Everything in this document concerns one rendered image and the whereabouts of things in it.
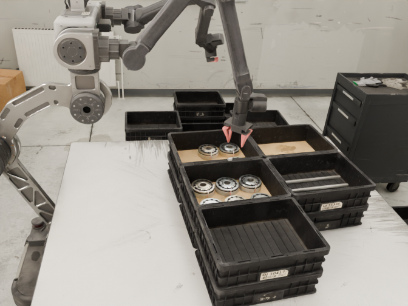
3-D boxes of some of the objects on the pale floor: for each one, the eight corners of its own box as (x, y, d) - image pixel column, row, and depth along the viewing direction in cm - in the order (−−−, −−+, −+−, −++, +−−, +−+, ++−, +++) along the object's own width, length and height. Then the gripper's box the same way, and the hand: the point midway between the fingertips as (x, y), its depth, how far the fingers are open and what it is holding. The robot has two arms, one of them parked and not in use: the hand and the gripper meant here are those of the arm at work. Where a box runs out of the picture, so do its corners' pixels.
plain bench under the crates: (34, 569, 127) (-12, 475, 92) (82, 233, 262) (70, 142, 226) (461, 482, 155) (552, 384, 120) (305, 219, 290) (327, 136, 254)
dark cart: (336, 198, 315) (367, 94, 270) (313, 167, 353) (337, 71, 307) (402, 194, 326) (442, 93, 280) (373, 166, 364) (405, 72, 318)
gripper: (224, 109, 154) (220, 143, 162) (249, 117, 150) (243, 152, 158) (232, 104, 159) (227, 137, 167) (256, 111, 155) (250, 145, 163)
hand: (235, 142), depth 162 cm, fingers open, 6 cm apart
